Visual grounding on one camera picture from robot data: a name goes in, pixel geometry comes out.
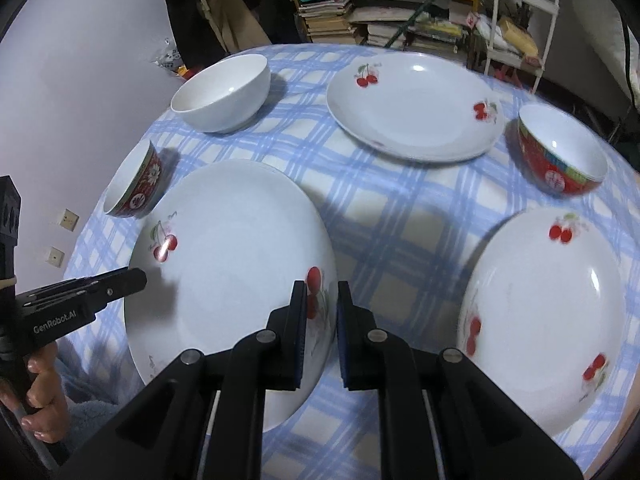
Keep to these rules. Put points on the plain white bowl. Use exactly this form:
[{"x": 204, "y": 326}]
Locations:
[{"x": 225, "y": 95}]

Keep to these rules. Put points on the white metal cart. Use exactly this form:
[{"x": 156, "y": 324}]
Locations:
[{"x": 511, "y": 45}]

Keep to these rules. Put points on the person's left hand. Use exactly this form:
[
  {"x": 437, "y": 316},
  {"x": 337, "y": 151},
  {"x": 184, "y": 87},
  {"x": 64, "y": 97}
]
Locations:
[{"x": 51, "y": 419}]

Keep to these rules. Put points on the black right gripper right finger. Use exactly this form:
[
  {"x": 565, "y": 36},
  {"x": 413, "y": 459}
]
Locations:
[{"x": 373, "y": 359}]

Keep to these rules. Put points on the blue fleece garment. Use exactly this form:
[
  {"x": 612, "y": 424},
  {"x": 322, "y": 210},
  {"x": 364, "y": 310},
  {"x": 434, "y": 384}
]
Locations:
[{"x": 92, "y": 404}]

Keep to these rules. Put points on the red patterned bowl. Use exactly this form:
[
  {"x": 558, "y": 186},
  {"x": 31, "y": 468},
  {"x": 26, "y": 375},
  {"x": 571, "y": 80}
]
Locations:
[
  {"x": 562, "y": 153},
  {"x": 134, "y": 182}
]

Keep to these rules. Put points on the wall socket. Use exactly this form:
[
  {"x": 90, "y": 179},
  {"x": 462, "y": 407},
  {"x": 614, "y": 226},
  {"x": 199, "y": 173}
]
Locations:
[
  {"x": 55, "y": 257},
  {"x": 69, "y": 220}
]

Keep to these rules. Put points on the cream duvet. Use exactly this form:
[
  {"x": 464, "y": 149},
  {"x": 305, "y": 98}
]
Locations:
[{"x": 616, "y": 47}]

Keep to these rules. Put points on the cherry plate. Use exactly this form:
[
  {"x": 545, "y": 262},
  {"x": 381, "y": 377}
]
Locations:
[
  {"x": 543, "y": 314},
  {"x": 220, "y": 251},
  {"x": 417, "y": 107}
]

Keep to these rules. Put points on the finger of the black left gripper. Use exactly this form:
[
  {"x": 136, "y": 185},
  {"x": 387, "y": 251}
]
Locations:
[{"x": 112, "y": 285}]

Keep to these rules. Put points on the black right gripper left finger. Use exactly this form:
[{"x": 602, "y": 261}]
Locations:
[{"x": 270, "y": 359}]

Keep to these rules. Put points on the wall socket lower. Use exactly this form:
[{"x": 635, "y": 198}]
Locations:
[{"x": 55, "y": 257}]

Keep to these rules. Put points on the wall socket upper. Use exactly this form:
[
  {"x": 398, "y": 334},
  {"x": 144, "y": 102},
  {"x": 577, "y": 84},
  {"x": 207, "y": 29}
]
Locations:
[{"x": 69, "y": 220}]

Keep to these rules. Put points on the stack of books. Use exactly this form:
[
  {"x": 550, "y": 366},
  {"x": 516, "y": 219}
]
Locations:
[{"x": 328, "y": 22}]

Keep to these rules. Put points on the blue plaid tablecloth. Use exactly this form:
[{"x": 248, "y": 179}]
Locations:
[{"x": 405, "y": 236}]

